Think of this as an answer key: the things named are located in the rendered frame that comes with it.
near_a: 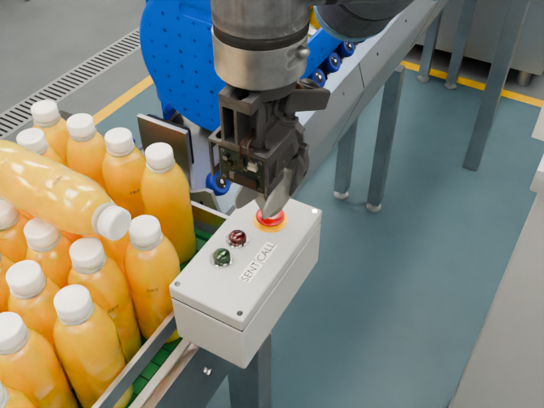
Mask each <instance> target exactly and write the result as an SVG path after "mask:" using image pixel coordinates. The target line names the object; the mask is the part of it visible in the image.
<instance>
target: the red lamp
mask: <svg viewBox="0 0 544 408"><path fill-rule="evenodd" d="M228 240H229V242H230V243H231V244H233V245H241V244H243V243H244V242H245V241H246V235H245V233H244V232H243V231H242V230H238V229H236V230H233V231H231V232H230V233H229V236H228Z"/></svg>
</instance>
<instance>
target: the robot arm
mask: <svg viewBox="0 0 544 408"><path fill-rule="evenodd" d="M413 1H414V0H210V8H211V18H212V29H211V34H212V44H213V54H214V64H215V72H216V74H217V75H218V76H219V77H220V78H221V79H222V80H223V81H224V82H226V87H225V88H224V89H223V90H221V91H220V92H219V93H218V96H219V117H220V127H219V128H218V129H217V130H215V131H214V132H213V133H212V134H211V135H210V136H209V137H208V146H209V154H210V170H211V175H212V176H214V175H215V174H216V173H217V172H218V171H219V170H220V176H221V178H223V179H225V180H227V181H230V182H233V183H236V184H238V185H240V188H239V190H238V192H237V194H236V196H235V200H234V204H235V207H236V209H240V208H242V207H243V206H245V205H247V204H249V203H250V202H251V201H253V200H255V202H256V203H257V205H258V206H259V208H260V209H261V211H262V218H263V219H267V218H268V217H271V218H272V217H273V216H275V215H276V214H278V213H279V212H280V211H281V210H282V209H283V207H284V206H285V205H286V204H287V202H288V201H289V199H290V198H291V196H292V194H293V193H294V192H295V190H296V189H297V188H298V186H299V185H300V183H301V181H302V180H303V179H304V177H305V175H306V174H307V172H308V167H309V157H308V148H309V144H307V143H305V142H304V133H303V132H304V131H305V128H304V127H303V126H302V125H301V124H300V122H299V117H297V116H295V115H292V114H291V113H296V112H306V111H316V110H324V109H326V107H327V104H328V101H329V97H330V94H331V92H330V90H328V89H326V88H323V87H320V85H319V84H318V83H317V82H315V81H314V80H312V79H299V78H300V77H302V75H303V74H304V72H305V70H306V67H307V57H308V56H309V54H310V49H309V48H308V30H309V20H310V7H311V6H313V10H314V13H315V16H316V18H317V21H318V23H319V24H320V25H321V27H322V28H323V29H324V30H325V31H326V32H327V33H328V34H330V35H331V36H332V37H334V38H336V39H338V40H342V41H346V42H359V41H363V40H366V39H369V38H371V37H374V36H376V35H378V34H379V33H381V32H382V31H383V30H384V29H385V28H386V27H387V26H388V24H389V22H390V21H391V20H392V19H393V18H394V17H395V16H396V15H397V14H399V13H401V12H402V11H404V10H405V9H406V8H407V7H408V6H409V5H410V4H411V3H412V2H413ZM216 144H218V147H219V160H218V161H217V162H216V163H215V161H214V151H213V147H214V146H215V145H216Z"/></svg>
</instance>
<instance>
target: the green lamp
mask: <svg viewBox="0 0 544 408"><path fill-rule="evenodd" d="M212 257H213V261H214V262H215V263H216V264H220V265H223V264H226V263H228V262H229V261H230V260H231V254H230V252H229V250H228V249H225V248H219V249H216V250H215V251H214V252H213V256H212Z"/></svg>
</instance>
